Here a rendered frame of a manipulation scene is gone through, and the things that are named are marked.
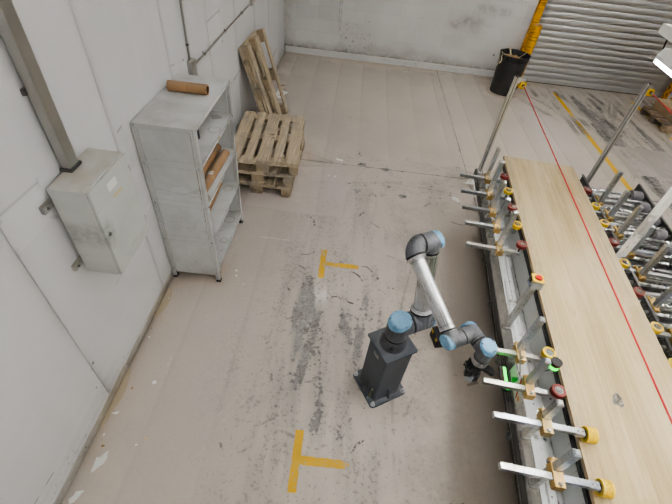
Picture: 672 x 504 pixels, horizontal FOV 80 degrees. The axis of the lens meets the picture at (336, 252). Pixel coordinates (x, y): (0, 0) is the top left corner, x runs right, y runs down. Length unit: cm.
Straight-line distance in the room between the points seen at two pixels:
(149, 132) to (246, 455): 230
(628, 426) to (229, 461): 240
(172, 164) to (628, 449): 327
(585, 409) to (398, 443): 124
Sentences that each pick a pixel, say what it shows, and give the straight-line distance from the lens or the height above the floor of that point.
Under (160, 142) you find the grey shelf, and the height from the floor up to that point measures 143.
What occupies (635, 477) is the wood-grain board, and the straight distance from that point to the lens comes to 270.
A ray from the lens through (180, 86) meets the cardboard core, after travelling 347.
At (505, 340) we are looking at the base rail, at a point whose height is 70.
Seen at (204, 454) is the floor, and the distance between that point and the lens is 315.
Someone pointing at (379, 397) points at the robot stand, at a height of 4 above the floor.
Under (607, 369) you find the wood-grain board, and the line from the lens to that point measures 299.
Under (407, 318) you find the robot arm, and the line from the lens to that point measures 264.
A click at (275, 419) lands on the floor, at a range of 318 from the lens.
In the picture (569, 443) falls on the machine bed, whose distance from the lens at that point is 272.
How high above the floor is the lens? 293
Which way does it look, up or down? 44 degrees down
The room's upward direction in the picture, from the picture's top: 7 degrees clockwise
